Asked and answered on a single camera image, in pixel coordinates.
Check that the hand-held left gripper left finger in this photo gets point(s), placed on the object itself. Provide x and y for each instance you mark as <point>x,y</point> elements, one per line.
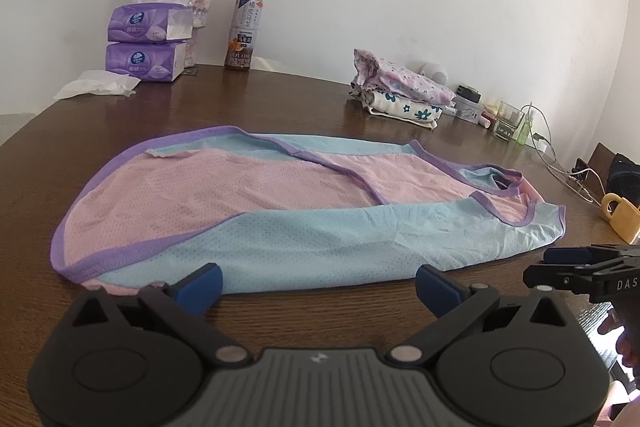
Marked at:
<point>205,288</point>

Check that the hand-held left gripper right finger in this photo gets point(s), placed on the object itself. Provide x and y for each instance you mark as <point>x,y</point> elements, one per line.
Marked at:
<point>434,289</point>

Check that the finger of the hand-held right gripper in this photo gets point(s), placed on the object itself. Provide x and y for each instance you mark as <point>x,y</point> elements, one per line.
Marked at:
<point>567,255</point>
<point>555,276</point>

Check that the pink blue purple mesh vest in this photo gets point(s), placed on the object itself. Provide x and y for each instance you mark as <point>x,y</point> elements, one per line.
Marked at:
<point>280,207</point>

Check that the person's right hand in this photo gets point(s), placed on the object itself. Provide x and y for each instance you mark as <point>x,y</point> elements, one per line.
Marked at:
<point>610,324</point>

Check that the yellow mug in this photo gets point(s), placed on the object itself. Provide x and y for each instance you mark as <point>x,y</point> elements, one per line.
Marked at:
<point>627,217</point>

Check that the black phone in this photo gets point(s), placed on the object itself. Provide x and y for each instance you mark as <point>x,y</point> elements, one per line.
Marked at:
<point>581,168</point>

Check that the black bag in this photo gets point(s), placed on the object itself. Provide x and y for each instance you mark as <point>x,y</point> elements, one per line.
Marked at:
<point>625,174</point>

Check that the green spray bottle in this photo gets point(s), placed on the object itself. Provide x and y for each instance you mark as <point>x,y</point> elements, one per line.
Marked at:
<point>525,132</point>

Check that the clear glass cup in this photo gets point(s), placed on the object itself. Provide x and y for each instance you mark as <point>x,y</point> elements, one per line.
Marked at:
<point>507,124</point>

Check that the small pink tube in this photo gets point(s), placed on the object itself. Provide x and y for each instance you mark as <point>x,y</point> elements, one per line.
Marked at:
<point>486,122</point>

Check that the folded white teal-flower cloth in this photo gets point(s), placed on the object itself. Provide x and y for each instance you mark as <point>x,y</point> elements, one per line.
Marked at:
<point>405,109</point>

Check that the black power adapter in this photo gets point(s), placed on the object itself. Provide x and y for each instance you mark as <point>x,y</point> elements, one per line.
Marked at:
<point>469,93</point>

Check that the folded pink floral cloth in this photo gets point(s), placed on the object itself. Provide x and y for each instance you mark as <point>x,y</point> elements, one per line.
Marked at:
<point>405,79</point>

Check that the white round robot speaker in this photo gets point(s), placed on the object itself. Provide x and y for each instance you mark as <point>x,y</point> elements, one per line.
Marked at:
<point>436,73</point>

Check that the crumpled white tissue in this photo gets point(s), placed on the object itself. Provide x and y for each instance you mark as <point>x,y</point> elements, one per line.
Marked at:
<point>95,84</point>

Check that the sealed purple tissue pack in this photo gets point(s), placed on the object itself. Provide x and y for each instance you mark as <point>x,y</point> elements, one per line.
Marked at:
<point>140,62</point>

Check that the brown tea bottle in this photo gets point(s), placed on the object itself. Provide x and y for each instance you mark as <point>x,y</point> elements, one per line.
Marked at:
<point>242,32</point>

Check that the opened purple tissue pack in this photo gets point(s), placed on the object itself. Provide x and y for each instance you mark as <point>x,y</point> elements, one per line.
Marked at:
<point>137,22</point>

